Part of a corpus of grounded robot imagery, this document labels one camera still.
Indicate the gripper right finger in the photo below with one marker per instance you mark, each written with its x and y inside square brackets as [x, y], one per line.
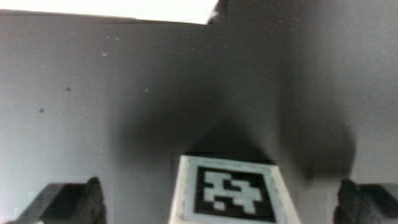
[367, 203]

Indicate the white marker base plate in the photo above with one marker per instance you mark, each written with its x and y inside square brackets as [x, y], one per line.
[185, 11]

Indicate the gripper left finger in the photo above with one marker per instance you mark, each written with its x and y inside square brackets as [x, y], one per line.
[68, 204]

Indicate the white chair leg tagged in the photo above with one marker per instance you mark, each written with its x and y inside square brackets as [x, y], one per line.
[230, 192]

